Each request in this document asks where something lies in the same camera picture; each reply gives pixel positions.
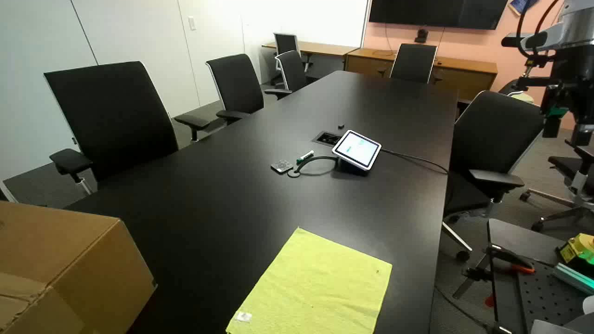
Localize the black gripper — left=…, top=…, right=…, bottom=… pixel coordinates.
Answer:
left=551, top=42, right=594, bottom=126

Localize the wooden desk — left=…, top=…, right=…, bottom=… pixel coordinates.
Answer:
left=260, top=40, right=358, bottom=79

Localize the white framed tablet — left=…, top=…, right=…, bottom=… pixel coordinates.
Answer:
left=330, top=127, right=384, bottom=174

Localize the teal green bar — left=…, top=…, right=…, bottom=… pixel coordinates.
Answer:
left=551, top=261, right=594, bottom=294

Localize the looped black cable with adapter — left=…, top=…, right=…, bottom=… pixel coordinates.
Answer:
left=286, top=146, right=340, bottom=181

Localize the wooden credenza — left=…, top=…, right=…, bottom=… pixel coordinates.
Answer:
left=343, top=46, right=499, bottom=100

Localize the yellow rag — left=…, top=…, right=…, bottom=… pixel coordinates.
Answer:
left=225, top=226, right=395, bottom=334

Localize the blue tilted card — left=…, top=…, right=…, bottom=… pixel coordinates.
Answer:
left=507, top=0, right=540, bottom=14

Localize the brown cardboard box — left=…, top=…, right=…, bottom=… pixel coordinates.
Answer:
left=0, top=200, right=158, bottom=334

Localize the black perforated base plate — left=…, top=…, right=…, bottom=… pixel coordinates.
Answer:
left=516, top=265, right=594, bottom=334

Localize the large black office chair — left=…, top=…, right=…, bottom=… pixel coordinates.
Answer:
left=43, top=59, right=182, bottom=196

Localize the straight black tablet cable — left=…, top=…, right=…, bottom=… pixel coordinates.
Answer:
left=379, top=148, right=451, bottom=176

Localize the black tripod with orange clamp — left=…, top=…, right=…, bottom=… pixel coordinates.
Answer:
left=453, top=218, right=536, bottom=334

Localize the black wall television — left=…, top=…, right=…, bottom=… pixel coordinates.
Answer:
left=367, top=0, right=509, bottom=31

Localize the yellow green box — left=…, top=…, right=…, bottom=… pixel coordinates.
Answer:
left=559, top=231, right=594, bottom=267

